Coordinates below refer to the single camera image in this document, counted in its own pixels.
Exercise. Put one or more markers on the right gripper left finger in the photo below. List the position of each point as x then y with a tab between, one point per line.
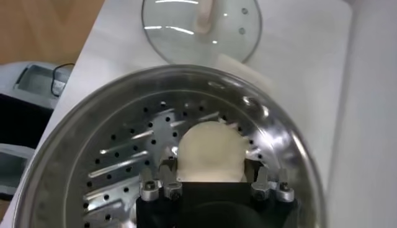
169	182

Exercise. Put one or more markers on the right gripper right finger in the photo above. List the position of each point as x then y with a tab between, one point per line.
263	182

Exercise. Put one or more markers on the white steamed baozi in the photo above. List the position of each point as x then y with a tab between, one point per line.
211	151

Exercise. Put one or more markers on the perforated steel steamer basket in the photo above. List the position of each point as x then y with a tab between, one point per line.
108	124

